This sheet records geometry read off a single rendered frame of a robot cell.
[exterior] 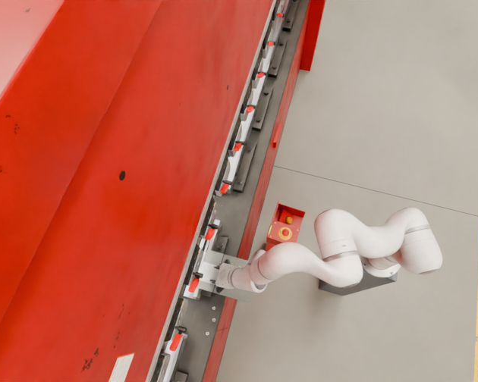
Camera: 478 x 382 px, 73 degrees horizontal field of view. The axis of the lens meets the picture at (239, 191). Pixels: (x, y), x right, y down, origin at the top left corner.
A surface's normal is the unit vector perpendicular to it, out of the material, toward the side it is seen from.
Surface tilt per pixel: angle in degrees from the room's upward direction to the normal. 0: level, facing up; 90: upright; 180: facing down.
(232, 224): 0
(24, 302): 90
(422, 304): 0
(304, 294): 0
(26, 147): 90
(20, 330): 90
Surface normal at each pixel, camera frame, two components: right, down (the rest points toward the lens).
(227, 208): -0.06, -0.36
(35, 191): 0.96, 0.23
